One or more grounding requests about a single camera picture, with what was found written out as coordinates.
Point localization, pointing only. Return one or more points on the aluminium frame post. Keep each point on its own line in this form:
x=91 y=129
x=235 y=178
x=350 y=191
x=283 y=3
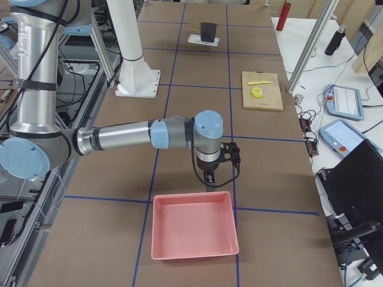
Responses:
x=316 y=32

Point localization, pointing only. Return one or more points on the white rectangular plate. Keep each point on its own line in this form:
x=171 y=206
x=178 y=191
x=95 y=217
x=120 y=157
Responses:
x=196 y=39

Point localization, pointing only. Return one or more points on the wooden chopstick far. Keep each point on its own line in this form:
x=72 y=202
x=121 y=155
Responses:
x=196 y=28

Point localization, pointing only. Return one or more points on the pink plastic tray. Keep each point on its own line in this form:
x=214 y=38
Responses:
x=193 y=225

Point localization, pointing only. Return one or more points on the red bottle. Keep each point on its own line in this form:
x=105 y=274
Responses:
x=283 y=16

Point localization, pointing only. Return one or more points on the yellow plastic knife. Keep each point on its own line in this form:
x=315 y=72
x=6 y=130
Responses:
x=251 y=83

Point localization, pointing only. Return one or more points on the bamboo cutting board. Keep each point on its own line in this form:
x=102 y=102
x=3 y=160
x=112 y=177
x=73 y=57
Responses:
x=271 y=99

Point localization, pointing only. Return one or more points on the small metal cylinder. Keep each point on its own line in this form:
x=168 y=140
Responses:
x=298 y=98

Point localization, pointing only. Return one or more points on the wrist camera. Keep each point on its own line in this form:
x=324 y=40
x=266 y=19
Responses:
x=230 y=152

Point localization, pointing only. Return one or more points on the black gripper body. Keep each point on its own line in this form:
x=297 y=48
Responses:
x=207 y=166

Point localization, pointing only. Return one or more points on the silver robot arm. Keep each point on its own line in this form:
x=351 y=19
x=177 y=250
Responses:
x=37 y=144

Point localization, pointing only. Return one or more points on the yellow lemon slices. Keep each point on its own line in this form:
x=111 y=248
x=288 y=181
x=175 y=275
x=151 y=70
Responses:
x=256 y=92

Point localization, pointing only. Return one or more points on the blue teach pendant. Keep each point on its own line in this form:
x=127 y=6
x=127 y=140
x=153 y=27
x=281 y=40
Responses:
x=341 y=137
x=343 y=102

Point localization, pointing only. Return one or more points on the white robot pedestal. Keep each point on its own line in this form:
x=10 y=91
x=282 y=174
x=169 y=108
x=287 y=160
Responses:
x=136 y=78

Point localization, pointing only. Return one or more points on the grey cloth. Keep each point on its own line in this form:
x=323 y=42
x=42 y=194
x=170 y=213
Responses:
x=208 y=31

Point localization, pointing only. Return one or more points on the blue teach pendant far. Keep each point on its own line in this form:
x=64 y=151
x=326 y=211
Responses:
x=343 y=102

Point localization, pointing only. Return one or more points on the black monitor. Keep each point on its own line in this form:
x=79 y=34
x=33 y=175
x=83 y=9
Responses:
x=354 y=185

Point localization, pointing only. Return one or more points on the black bottle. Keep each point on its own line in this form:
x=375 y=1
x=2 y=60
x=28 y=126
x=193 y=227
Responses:
x=335 y=41

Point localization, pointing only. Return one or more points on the blue teach pendant near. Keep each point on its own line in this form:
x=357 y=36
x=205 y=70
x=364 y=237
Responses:
x=341 y=137

